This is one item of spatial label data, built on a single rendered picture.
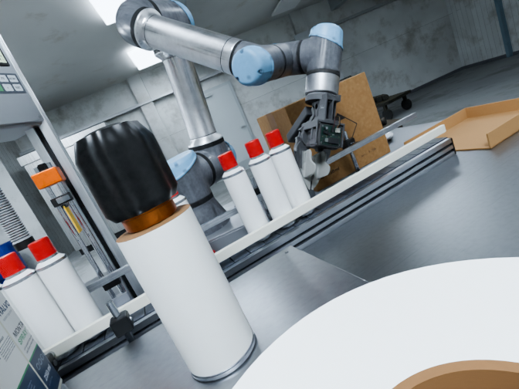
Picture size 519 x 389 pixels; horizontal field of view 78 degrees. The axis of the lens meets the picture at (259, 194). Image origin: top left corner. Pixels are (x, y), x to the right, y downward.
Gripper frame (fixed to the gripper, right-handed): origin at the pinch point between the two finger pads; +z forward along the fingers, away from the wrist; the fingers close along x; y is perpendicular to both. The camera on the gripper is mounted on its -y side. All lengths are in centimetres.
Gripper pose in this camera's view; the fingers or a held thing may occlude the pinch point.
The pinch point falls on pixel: (308, 184)
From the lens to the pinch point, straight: 76.8
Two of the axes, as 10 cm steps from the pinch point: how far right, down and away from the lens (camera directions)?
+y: 3.7, 0.7, -9.3
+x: 9.3, 0.6, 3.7
